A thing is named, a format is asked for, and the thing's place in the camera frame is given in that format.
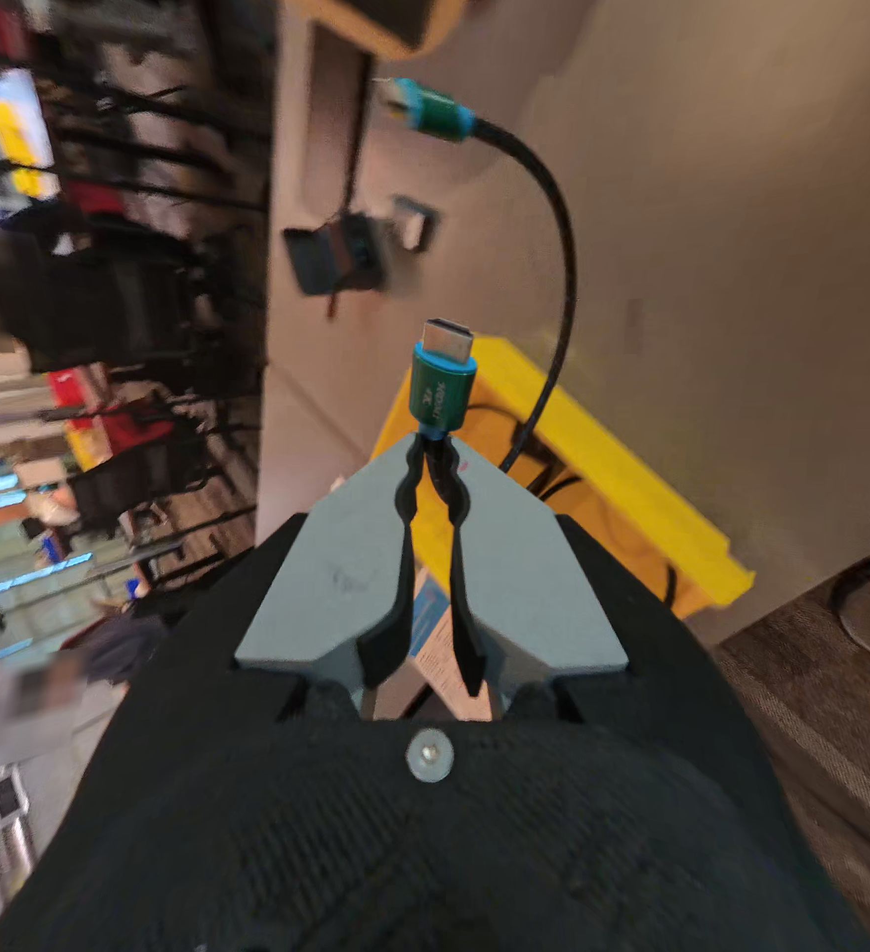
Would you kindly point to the black wooden-rimmed board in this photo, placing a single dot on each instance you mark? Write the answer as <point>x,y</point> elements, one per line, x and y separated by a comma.
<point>398,22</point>

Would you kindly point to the small black battery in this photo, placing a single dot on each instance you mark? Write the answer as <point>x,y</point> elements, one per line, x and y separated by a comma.
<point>414,223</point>

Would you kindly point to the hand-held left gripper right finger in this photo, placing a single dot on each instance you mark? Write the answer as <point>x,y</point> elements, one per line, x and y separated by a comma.
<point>532,580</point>

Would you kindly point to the red plastic bin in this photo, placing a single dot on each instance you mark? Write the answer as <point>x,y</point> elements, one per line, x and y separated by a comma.
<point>130,431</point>

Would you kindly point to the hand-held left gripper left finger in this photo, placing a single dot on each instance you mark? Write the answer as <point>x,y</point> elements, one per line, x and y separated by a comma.
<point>331,580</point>

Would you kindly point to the printed paper sheet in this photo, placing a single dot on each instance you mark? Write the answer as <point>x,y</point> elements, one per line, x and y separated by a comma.
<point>431,632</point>

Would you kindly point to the small black display device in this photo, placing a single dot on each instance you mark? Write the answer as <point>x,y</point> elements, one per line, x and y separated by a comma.
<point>331,253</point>

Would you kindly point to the yellow plastic bin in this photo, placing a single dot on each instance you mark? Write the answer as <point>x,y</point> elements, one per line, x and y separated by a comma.
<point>628,491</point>

